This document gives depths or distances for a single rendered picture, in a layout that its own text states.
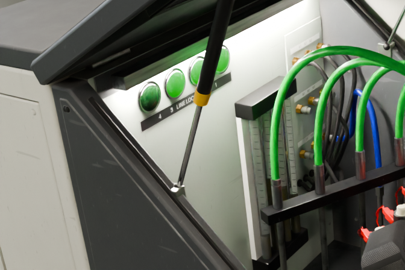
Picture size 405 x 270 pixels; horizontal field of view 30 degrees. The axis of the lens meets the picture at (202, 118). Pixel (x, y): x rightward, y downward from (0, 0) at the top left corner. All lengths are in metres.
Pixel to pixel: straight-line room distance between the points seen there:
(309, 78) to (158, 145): 0.45
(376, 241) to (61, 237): 0.83
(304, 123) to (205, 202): 0.32
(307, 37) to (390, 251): 1.10
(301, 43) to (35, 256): 0.64
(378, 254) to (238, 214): 0.99
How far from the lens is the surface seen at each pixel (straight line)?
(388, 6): 1.52
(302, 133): 1.55
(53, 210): 1.21
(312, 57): 1.19
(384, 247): 0.44
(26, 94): 1.13
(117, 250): 1.13
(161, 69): 1.14
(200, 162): 1.30
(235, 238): 1.44
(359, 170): 1.44
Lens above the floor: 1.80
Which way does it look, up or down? 23 degrees down
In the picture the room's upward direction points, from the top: 8 degrees counter-clockwise
